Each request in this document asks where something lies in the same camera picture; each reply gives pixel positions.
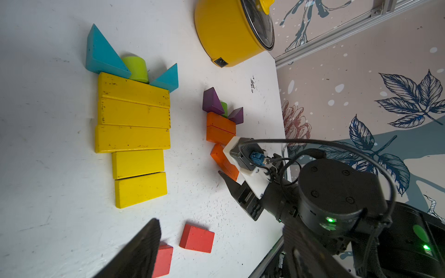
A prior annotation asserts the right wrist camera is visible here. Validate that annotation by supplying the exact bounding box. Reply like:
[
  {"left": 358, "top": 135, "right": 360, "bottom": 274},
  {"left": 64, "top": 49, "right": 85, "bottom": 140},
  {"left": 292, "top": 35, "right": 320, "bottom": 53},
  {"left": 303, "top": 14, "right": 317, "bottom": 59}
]
[{"left": 223, "top": 136, "right": 279, "bottom": 199}]

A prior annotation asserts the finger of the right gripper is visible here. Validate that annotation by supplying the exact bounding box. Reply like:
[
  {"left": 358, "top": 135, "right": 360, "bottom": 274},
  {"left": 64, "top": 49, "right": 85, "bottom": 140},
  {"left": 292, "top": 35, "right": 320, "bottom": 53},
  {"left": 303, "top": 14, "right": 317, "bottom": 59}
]
[{"left": 218, "top": 170, "right": 264, "bottom": 221}]

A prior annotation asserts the yellow pot with lid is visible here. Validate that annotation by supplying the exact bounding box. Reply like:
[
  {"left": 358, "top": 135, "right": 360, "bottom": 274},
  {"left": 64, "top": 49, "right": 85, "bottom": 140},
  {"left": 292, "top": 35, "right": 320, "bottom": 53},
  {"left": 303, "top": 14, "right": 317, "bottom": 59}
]
[{"left": 194, "top": 0, "right": 275, "bottom": 68}]

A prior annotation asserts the teal triangle block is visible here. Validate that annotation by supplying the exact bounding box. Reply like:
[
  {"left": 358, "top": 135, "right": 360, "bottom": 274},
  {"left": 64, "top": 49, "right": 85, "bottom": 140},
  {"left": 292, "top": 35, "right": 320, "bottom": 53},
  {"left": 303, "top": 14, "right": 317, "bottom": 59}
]
[
  {"left": 85, "top": 24, "right": 132, "bottom": 79},
  {"left": 149, "top": 64, "right": 179, "bottom": 93}
]

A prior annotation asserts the small yellow block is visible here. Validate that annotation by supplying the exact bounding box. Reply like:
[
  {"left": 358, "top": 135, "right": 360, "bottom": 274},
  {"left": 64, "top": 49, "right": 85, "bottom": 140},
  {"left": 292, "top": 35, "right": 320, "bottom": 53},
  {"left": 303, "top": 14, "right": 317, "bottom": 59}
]
[{"left": 112, "top": 149, "right": 165, "bottom": 180}]

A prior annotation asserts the green cube block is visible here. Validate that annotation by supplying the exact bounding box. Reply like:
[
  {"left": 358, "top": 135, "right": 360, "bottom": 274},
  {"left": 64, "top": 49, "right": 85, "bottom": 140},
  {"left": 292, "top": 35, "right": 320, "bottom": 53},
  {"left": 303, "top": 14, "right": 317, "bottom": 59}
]
[{"left": 221, "top": 101, "right": 228, "bottom": 118}]

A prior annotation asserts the light green cylinder block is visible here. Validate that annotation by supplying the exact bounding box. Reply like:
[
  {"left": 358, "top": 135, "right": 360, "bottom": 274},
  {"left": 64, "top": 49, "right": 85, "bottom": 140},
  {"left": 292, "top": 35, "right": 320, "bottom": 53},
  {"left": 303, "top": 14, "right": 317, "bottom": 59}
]
[{"left": 122, "top": 56, "right": 149, "bottom": 84}]

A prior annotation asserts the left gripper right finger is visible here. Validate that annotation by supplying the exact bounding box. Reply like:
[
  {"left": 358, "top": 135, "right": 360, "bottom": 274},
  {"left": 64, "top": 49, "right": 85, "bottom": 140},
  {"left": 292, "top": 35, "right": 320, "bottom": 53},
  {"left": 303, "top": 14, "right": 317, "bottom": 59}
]
[{"left": 283, "top": 223, "right": 348, "bottom": 278}]

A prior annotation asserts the orange slanted block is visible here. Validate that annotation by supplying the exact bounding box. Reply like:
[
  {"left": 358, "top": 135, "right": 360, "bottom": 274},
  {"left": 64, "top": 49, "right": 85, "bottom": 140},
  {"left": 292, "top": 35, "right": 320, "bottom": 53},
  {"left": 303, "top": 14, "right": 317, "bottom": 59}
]
[{"left": 210, "top": 144, "right": 239, "bottom": 181}]

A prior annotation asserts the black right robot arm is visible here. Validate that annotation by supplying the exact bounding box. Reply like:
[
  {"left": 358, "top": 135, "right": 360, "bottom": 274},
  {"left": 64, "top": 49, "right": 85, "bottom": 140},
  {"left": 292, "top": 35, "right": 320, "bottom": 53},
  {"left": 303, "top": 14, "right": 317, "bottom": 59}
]
[{"left": 224, "top": 159, "right": 445, "bottom": 278}]

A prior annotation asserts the purple triangle block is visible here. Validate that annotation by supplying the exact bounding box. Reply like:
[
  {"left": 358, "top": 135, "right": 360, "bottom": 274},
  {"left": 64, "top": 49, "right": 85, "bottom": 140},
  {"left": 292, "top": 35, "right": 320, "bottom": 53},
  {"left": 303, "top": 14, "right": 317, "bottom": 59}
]
[
  {"left": 228, "top": 107, "right": 244, "bottom": 125},
  {"left": 202, "top": 87, "right": 224, "bottom": 115}
]

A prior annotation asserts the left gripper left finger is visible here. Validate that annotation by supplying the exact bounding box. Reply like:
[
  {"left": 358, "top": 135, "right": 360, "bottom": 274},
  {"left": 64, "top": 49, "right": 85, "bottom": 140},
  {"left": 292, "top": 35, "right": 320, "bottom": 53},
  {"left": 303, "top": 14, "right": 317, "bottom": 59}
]
[{"left": 95, "top": 218, "right": 161, "bottom": 278}]

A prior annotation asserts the red square block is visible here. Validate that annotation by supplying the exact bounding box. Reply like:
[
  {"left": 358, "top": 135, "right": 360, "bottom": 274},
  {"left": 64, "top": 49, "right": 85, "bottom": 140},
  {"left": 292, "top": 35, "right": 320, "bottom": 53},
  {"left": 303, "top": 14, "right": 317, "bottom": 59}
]
[{"left": 152, "top": 244, "right": 174, "bottom": 278}]

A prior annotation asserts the long yellow rectangle block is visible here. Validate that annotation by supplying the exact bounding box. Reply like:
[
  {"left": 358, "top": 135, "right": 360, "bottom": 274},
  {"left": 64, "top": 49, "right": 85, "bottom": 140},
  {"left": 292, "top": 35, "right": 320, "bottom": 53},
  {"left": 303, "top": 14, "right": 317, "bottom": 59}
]
[{"left": 98, "top": 73, "right": 170, "bottom": 109}]

